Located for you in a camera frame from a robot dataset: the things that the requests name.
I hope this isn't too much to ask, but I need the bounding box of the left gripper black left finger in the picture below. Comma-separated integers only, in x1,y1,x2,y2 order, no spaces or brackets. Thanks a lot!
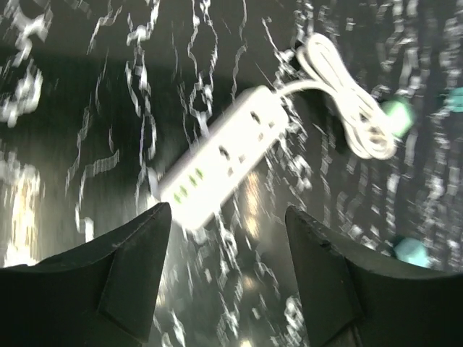
1,202,171,346

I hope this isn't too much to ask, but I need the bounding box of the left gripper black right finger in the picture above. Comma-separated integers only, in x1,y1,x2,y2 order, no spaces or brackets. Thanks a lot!
285,206,462,346

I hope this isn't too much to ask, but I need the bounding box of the white power strip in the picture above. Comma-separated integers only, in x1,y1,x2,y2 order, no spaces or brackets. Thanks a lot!
158,86,289,231

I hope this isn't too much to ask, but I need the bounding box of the teal plug adapter near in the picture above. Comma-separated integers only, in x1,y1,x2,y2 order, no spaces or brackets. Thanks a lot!
392,236,430,268

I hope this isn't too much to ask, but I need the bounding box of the teal plug adapter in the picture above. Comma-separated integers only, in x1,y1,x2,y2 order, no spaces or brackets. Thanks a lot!
392,236,430,268
441,87,463,113

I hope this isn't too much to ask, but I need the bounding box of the green plug adapter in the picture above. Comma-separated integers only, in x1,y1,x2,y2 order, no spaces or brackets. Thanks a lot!
381,98,415,139

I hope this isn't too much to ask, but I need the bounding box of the teal plug adapter far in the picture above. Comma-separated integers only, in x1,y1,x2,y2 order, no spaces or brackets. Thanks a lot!
441,87,463,113

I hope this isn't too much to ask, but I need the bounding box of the black marbled table mat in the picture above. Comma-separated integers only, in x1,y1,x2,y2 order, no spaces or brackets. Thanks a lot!
1,1,462,346

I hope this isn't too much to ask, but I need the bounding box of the white coiled power strip cable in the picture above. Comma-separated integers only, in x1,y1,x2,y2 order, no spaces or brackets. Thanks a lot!
274,32,400,160

